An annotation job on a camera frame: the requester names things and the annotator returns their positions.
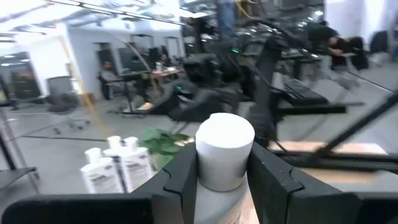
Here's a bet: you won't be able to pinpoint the background work desk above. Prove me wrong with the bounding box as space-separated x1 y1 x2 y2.
119 63 184 118

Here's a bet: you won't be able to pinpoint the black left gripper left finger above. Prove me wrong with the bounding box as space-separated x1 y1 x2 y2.
131 142 199 224

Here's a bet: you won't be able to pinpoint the person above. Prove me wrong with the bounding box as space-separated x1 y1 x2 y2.
98 60 125 100
306 20 369 71

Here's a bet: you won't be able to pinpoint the white plastic cleaner bottle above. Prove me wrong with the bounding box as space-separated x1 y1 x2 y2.
119 136 154 191
80 147 124 194
193 112 261 224
106 134 123 156

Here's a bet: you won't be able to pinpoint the grey office chair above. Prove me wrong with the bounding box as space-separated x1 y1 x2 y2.
46 75 91 131

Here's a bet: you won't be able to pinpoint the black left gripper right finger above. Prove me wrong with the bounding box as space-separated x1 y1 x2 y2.
247 141 364 224

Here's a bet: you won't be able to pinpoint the green potted plant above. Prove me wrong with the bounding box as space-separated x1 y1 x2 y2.
139 126 191 171

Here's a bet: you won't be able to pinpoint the yellow hanging cable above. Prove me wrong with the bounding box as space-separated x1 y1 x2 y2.
58 33 110 138

